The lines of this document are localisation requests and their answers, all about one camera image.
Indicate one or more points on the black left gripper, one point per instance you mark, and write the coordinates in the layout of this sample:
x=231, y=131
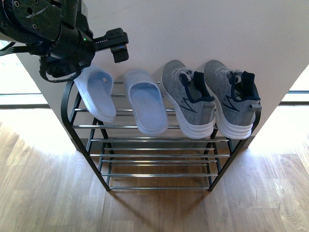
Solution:
x=75, y=51

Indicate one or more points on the light blue slipper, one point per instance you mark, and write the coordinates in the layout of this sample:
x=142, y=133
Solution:
x=95, y=87
x=146, y=102

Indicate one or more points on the grey sneaker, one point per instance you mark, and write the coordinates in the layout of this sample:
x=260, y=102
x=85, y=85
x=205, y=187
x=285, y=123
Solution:
x=236, y=98
x=186, y=90

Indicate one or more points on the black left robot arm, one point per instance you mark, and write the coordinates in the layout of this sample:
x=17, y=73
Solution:
x=58, y=32

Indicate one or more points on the black metal shoe rack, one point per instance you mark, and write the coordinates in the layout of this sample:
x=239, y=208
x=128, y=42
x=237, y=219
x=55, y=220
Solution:
x=122, y=161

